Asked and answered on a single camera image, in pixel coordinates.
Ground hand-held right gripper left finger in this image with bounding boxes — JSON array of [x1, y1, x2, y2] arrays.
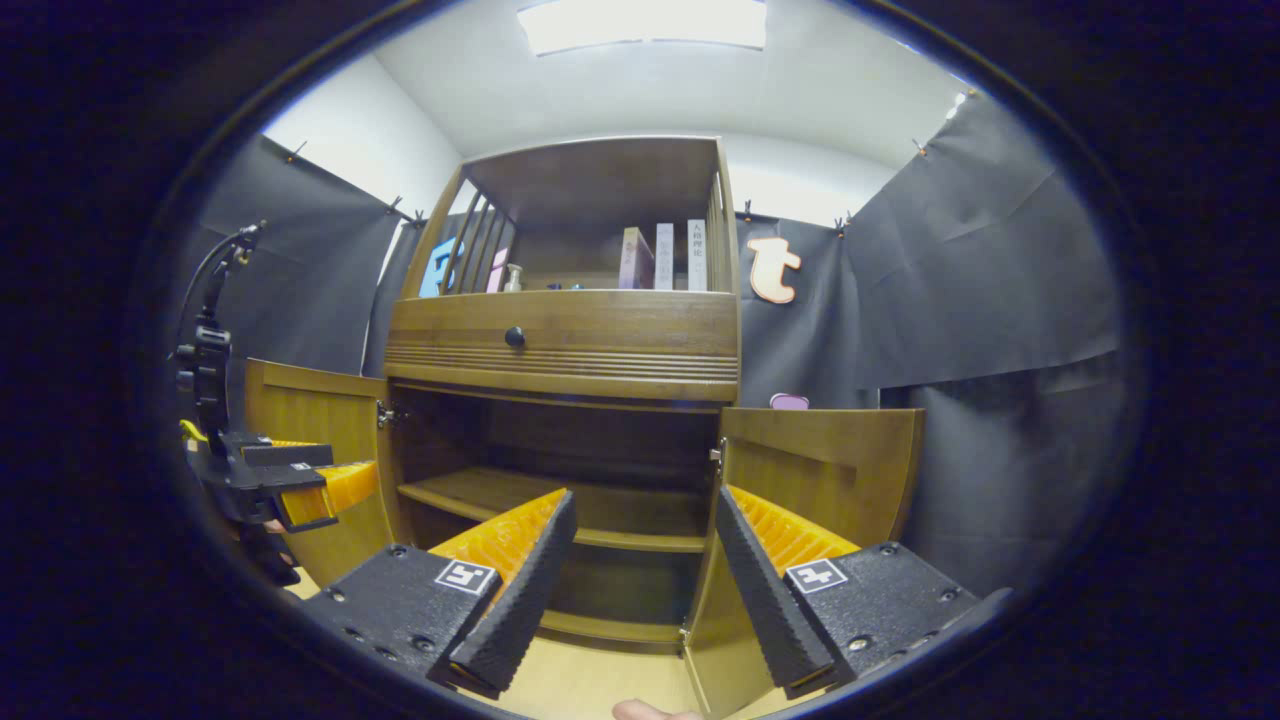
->
[[298, 487, 579, 701]]

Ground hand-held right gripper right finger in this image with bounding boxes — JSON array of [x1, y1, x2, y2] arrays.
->
[[715, 483, 986, 701]]

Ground wooden shoe cabinet door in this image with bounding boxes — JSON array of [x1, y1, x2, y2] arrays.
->
[[245, 358, 401, 586], [683, 405, 926, 716]]

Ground wooden double-door shoe cabinet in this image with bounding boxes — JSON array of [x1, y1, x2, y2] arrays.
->
[[385, 135, 741, 656]]

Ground wooden inner cabinet shelf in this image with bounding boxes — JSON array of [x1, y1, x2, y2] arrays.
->
[[398, 467, 711, 553]]

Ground black backdrop cloth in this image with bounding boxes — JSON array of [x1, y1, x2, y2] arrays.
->
[[165, 95, 1131, 601]]

